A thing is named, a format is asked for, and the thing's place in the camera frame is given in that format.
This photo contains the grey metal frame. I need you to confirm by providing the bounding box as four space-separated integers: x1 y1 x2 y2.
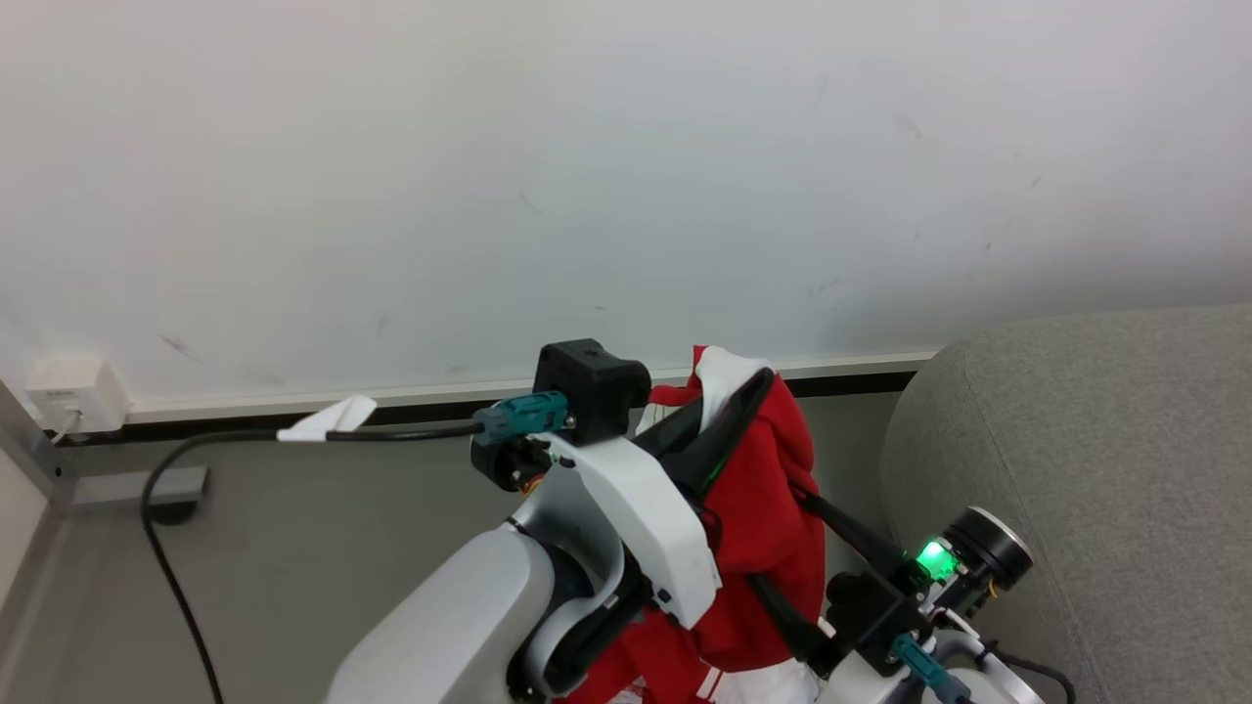
0 379 211 521

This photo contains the white and black baseboard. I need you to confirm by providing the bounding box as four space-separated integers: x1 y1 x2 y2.
44 349 945 446

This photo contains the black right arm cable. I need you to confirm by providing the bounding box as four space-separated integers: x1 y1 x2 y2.
981 640 1078 704

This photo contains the teal left cable connector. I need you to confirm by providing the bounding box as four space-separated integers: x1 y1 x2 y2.
473 390 571 441

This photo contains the white tape tag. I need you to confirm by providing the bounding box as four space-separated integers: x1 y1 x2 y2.
276 394 379 444

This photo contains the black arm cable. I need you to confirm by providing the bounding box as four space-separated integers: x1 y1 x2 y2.
981 640 1078 704
140 420 487 704

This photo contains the red and white garment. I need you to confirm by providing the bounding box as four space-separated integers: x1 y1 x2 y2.
553 344 828 704

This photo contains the grey fabric sofa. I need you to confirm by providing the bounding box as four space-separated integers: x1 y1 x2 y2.
877 303 1252 704

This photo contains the teal cable connector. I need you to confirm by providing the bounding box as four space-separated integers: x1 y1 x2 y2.
889 634 976 704
473 390 571 441

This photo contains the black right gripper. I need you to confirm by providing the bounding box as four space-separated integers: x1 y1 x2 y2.
747 484 1035 678

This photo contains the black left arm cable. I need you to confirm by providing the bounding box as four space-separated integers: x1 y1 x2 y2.
140 420 487 704

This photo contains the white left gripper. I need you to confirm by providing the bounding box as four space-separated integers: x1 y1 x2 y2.
469 367 777 631

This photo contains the white wall socket box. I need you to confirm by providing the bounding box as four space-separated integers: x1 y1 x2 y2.
24 356 131 435

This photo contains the teal right cable connector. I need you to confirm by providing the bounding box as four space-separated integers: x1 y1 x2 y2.
889 634 976 704

